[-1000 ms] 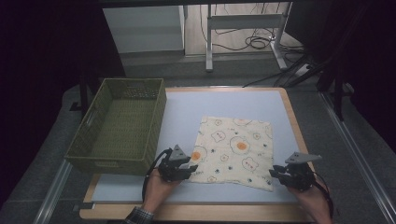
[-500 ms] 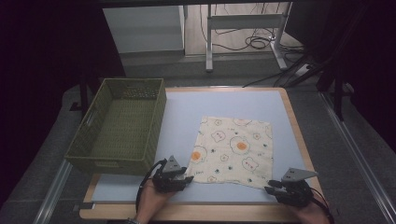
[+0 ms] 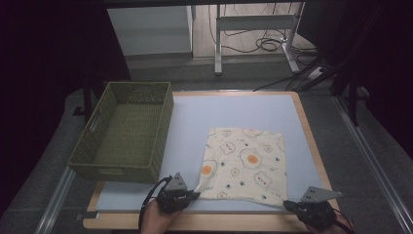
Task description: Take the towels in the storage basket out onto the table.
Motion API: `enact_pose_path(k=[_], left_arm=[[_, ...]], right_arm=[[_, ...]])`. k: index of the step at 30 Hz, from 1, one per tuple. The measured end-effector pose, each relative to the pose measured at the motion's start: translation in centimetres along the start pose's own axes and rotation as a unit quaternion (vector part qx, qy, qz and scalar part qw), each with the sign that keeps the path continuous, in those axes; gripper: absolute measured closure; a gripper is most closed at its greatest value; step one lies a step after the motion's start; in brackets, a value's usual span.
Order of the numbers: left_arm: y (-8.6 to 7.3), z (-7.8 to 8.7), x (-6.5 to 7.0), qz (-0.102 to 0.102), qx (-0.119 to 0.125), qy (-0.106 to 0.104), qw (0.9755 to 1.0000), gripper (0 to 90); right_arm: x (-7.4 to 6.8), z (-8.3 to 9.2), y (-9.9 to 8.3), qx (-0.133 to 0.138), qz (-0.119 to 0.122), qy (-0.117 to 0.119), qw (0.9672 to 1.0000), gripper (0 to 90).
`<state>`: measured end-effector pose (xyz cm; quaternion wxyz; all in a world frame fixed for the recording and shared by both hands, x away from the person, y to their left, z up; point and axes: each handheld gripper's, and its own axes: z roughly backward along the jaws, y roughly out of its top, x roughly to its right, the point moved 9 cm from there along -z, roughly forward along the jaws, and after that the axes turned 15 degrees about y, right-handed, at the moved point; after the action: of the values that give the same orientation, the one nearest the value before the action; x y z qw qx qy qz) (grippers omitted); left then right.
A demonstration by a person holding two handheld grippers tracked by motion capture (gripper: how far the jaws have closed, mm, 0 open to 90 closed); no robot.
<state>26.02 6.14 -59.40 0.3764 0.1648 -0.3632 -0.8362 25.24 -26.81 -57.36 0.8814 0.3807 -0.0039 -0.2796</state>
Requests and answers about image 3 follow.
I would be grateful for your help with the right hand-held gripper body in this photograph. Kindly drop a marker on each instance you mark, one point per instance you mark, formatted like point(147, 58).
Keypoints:
point(318, 211)

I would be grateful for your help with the white cabinet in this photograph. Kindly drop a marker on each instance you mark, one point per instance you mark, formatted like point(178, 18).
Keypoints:
point(149, 29)

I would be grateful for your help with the white metal desk frame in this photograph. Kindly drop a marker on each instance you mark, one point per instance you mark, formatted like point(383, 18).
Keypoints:
point(253, 22)

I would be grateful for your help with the black metal stand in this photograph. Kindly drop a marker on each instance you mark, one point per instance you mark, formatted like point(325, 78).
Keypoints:
point(87, 100)

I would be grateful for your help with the aluminium rail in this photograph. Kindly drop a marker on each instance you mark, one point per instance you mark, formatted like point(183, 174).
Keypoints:
point(373, 162)
point(55, 201)

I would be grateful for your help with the person's right hand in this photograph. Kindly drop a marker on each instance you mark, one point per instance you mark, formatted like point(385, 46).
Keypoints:
point(337, 229)

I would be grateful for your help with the cream patterned cloth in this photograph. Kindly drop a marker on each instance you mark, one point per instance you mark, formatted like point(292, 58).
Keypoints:
point(246, 162)

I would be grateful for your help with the green woven plastic basket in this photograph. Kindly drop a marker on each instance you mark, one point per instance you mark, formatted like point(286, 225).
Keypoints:
point(126, 136)

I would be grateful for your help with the white power strip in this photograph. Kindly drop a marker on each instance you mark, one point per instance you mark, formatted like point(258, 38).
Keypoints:
point(316, 73)

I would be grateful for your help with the black tripod stand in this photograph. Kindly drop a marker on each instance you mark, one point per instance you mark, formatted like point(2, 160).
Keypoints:
point(352, 91)

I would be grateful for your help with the person's left hand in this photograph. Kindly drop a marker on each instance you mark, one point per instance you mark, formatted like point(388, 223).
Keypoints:
point(156, 221)

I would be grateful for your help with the black tape piece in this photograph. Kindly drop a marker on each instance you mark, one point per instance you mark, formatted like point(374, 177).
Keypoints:
point(87, 215)

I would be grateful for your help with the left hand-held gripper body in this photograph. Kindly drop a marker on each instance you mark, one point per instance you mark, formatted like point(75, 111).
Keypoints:
point(173, 196)

